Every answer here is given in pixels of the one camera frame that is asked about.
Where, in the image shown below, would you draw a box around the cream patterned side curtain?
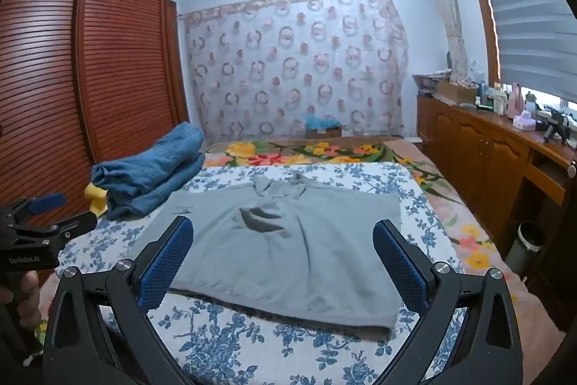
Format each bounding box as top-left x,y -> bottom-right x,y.
417,0 -> 472,86

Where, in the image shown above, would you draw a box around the grey striped window blind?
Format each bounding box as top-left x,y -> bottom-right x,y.
462,0 -> 577,90

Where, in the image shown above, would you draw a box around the pink tissue box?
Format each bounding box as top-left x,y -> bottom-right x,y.
513,111 -> 537,131

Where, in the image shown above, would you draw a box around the blue denim jeans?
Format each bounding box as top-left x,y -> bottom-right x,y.
91,122 -> 207,220

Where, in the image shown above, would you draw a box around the wooden window frame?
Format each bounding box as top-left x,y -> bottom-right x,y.
455,0 -> 502,84

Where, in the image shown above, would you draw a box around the stack of papers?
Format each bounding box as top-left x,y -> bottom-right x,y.
412,69 -> 452,95

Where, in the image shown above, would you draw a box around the grey pants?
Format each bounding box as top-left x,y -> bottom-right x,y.
128,174 -> 403,329

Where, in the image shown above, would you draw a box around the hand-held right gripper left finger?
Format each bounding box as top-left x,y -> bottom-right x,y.
41,216 -> 195,385

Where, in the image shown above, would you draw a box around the wooden sideboard cabinet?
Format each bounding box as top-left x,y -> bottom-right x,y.
415,94 -> 577,232

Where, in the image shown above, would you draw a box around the white bottle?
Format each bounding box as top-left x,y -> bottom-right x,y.
493,84 -> 508,115

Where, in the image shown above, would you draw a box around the yellow plush toy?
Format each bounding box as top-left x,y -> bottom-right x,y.
87,182 -> 110,215

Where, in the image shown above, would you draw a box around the circle print curtain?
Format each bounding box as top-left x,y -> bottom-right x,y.
180,0 -> 409,142

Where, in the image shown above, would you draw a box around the open cardboard box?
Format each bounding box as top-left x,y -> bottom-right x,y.
437,79 -> 481,106

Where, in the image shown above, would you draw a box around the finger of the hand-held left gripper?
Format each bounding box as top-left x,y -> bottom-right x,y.
15,211 -> 99,244
9,193 -> 68,224

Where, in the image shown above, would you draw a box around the wooden louvered wardrobe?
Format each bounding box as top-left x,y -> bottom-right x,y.
0,0 -> 190,291

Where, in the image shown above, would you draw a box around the grey trash bin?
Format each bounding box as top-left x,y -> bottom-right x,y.
505,221 -> 546,275

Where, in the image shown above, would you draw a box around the person's left hand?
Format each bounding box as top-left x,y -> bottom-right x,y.
0,270 -> 44,337

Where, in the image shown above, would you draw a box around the colourful flower blanket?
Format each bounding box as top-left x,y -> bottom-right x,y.
202,139 -> 566,368

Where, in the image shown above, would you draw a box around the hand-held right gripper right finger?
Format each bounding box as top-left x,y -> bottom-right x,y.
372,219 -> 524,385

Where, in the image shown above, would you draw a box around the blue floral bedsheet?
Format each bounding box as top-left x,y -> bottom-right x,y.
54,163 -> 465,385

